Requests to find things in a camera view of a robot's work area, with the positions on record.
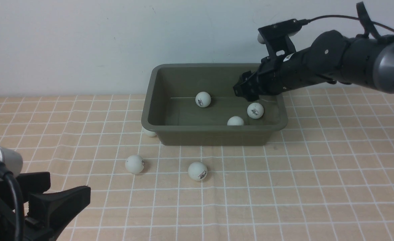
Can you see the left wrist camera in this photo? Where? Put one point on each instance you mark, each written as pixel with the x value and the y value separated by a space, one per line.
pixel 12 160

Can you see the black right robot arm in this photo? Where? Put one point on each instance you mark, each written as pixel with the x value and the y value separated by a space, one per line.
pixel 332 58

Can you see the olive green plastic bin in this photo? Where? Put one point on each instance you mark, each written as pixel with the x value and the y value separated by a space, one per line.
pixel 171 112

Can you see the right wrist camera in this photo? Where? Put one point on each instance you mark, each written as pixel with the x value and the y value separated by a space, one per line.
pixel 276 37

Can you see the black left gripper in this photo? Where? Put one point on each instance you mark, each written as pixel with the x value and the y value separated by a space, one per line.
pixel 47 215

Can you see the peach checkered tablecloth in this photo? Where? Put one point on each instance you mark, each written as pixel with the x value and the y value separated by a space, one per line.
pixel 328 176

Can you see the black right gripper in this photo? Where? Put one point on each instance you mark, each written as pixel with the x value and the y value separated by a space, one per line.
pixel 275 77

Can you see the plain white ping-pong ball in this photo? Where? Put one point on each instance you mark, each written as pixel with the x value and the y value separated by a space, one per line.
pixel 235 121

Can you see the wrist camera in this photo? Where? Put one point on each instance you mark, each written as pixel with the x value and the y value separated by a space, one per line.
pixel 276 37
pixel 12 160

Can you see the white ball with logo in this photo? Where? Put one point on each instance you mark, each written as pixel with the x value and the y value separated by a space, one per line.
pixel 197 171

